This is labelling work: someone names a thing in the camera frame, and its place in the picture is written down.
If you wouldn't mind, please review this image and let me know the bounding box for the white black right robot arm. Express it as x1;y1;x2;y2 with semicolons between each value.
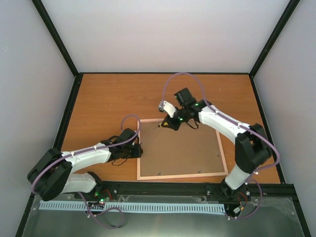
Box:
158;88;273;199

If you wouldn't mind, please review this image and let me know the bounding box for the black right corner post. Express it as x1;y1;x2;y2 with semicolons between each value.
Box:
249;0;301;75

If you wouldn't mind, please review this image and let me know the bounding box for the pink picture frame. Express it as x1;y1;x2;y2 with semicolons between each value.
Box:
137;118;228;181

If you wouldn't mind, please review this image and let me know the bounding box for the yellow handled screwdriver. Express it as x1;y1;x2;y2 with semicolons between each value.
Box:
158;121;170;128

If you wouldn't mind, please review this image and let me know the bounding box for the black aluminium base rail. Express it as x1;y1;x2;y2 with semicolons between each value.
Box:
90;181;298;203

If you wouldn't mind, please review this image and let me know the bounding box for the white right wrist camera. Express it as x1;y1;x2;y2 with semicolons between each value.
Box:
158;100;178;118

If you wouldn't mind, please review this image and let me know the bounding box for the black left corner post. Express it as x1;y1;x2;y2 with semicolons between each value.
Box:
31;0;79;76

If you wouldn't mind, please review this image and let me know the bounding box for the black corner post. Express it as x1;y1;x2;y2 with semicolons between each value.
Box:
249;0;301;75
31;0;79;76

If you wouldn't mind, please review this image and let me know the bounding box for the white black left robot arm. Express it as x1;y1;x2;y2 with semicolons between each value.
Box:
27;128;143;201

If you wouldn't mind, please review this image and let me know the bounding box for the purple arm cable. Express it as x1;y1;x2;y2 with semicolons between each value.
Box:
161;72;281;220
31;114;142;195

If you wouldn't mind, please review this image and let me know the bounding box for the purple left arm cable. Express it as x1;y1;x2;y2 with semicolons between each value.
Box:
31;114;142;195

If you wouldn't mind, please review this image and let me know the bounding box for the light blue slotted cable duct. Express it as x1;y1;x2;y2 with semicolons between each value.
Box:
38;200;226;215

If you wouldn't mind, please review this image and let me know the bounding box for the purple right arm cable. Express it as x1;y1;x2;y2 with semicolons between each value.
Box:
161;72;281;220

